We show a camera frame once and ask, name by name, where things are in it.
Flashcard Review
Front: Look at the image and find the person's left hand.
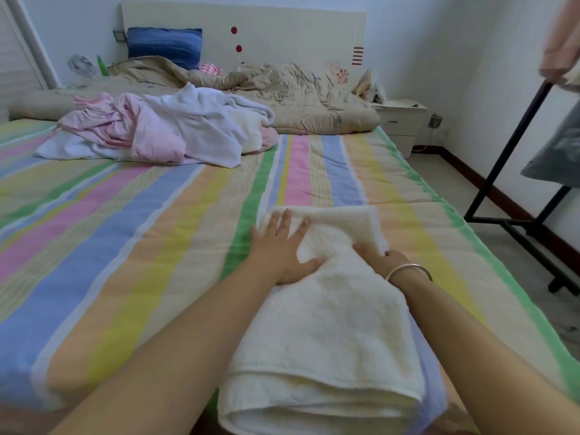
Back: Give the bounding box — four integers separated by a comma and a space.
246, 209, 326, 288

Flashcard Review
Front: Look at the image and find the beige quilt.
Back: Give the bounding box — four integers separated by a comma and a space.
7, 56, 384, 135

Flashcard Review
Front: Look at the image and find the cream plush toy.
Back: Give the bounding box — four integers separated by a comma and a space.
352, 69, 386, 105

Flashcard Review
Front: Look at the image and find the black clothes rack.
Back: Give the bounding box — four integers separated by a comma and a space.
464, 81, 580, 295

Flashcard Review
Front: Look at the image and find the person's left forearm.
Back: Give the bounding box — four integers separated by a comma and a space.
50, 267, 273, 435

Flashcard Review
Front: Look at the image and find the white headboard with red dots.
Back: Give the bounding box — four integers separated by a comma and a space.
120, 0, 368, 87

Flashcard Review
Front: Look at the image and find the pink hanging garment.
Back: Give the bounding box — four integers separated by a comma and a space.
539, 0, 580, 84

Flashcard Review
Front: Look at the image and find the grey hanging garment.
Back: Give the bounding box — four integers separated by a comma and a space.
521, 99, 580, 189

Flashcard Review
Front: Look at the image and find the cream white towel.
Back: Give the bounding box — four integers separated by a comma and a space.
217, 205, 427, 435

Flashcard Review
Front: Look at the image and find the small white desk fan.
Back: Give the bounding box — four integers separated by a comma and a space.
68, 53, 97, 80

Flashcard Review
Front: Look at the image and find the striped pastel bed sheet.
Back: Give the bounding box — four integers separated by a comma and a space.
0, 117, 580, 435

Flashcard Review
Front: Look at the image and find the person's right hand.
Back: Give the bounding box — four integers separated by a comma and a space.
353, 242, 418, 286

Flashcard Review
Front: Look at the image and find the person's right forearm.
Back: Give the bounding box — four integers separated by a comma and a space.
394, 267, 580, 435

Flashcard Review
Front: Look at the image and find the white nightstand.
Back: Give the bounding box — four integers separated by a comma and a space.
373, 99, 431, 158

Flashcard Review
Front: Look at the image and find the dark brown baseboard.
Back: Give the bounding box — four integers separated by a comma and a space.
412, 144, 580, 272

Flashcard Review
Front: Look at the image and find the cream fleece blanket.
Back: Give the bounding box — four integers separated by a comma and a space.
240, 108, 266, 155

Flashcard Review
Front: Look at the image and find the silver bracelet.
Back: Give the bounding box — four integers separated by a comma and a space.
385, 262, 434, 286

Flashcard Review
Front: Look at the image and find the blue pillow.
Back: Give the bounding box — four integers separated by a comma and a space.
127, 27, 204, 71

